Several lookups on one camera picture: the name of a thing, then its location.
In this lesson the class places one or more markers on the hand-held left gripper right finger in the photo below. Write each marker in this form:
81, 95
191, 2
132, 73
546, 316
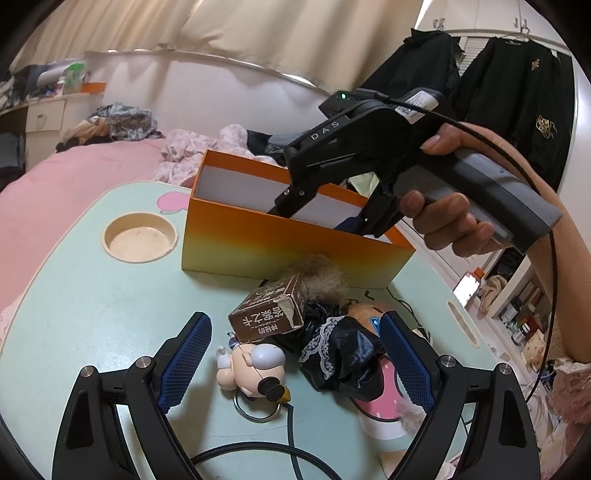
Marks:
406, 364

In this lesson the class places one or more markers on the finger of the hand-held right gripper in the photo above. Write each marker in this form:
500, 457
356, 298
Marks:
286, 203
378, 217

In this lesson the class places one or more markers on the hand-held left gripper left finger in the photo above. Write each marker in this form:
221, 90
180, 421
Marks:
184, 360

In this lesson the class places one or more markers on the orange cardboard box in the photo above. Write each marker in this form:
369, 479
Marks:
277, 244

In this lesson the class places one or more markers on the brown plush doll blue cap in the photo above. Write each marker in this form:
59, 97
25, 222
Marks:
364, 314

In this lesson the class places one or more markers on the tan fluffy pom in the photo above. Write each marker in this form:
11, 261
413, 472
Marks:
323, 277

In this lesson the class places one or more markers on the brown drink carton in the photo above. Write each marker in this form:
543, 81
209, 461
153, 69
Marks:
268, 314

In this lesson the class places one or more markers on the person's right forearm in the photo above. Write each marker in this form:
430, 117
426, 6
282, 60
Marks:
570, 286

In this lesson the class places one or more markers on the person's right hand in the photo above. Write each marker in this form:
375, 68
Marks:
443, 226

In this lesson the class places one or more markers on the yellow-green garment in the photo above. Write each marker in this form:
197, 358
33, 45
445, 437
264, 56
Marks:
362, 184

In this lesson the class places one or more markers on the pink white round item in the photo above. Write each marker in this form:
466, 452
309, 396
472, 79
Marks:
383, 406

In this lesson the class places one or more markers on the pile of dark clothes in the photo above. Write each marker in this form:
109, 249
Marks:
263, 141

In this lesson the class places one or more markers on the plain black jacket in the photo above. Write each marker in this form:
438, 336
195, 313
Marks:
415, 60

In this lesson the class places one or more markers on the white smartphone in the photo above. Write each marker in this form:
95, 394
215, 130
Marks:
465, 288

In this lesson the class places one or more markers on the beige cloth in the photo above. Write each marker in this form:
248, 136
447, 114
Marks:
491, 290

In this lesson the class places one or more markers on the pink floral quilt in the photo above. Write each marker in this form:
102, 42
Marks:
184, 147

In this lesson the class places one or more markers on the white shelf unit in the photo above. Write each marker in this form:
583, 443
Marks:
521, 295

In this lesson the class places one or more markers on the black jacket gold emblem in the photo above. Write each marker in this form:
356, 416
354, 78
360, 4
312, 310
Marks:
508, 83

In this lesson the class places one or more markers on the cream curtain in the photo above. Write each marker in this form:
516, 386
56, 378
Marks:
231, 27

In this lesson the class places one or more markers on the grey patterned cloth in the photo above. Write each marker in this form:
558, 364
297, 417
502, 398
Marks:
127, 121

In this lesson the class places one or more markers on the small orange box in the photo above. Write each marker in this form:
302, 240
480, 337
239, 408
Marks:
93, 86

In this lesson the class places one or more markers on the white drawer cabinet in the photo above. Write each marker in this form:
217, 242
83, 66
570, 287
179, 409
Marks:
44, 117

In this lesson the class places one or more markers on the mixed clothes heap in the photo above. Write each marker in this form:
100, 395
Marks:
18, 83

